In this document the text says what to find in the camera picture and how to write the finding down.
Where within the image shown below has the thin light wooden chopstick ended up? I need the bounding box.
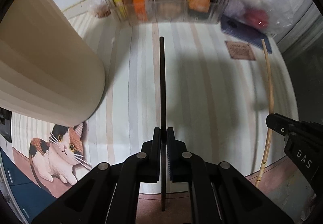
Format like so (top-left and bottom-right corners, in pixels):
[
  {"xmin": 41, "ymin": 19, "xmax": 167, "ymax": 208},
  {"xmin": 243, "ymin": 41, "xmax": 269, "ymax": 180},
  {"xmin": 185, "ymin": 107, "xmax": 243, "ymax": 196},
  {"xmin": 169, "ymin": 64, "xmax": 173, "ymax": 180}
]
[{"xmin": 255, "ymin": 39, "xmax": 274, "ymax": 188}]

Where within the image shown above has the dark brown chopstick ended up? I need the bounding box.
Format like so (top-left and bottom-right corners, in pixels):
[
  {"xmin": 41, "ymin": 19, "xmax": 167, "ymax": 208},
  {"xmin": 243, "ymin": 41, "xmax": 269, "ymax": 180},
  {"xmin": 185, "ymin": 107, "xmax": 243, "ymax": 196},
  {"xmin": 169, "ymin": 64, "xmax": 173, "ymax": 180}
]
[{"xmin": 159, "ymin": 36, "xmax": 167, "ymax": 212}]

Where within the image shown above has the dark blue smartphone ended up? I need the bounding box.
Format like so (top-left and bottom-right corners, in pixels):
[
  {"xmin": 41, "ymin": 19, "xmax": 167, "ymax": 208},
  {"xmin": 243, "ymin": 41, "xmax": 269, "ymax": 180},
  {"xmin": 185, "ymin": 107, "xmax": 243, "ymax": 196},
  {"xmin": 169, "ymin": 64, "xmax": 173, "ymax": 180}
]
[{"xmin": 220, "ymin": 15, "xmax": 272, "ymax": 54}]

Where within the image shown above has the clear acrylic organizer tray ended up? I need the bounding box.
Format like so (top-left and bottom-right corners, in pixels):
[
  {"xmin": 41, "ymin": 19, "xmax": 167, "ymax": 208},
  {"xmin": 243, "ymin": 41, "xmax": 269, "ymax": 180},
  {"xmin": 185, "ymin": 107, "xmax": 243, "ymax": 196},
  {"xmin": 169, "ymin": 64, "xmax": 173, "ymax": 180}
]
[{"xmin": 105, "ymin": 0, "xmax": 228, "ymax": 26}]

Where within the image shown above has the cream cylindrical utensil holder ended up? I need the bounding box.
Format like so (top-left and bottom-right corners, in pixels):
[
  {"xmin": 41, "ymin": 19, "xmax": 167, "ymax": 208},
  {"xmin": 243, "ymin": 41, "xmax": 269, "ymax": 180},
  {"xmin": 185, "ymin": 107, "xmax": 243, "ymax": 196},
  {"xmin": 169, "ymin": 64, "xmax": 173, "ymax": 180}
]
[{"xmin": 1, "ymin": 0, "xmax": 105, "ymax": 126}]

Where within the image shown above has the blue cabinet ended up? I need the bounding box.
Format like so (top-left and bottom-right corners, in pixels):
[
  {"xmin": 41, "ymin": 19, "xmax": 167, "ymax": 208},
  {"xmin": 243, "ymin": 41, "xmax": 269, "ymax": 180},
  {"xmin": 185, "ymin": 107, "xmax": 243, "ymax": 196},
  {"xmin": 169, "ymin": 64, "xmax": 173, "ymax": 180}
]
[{"xmin": 1, "ymin": 149, "xmax": 56, "ymax": 223}]

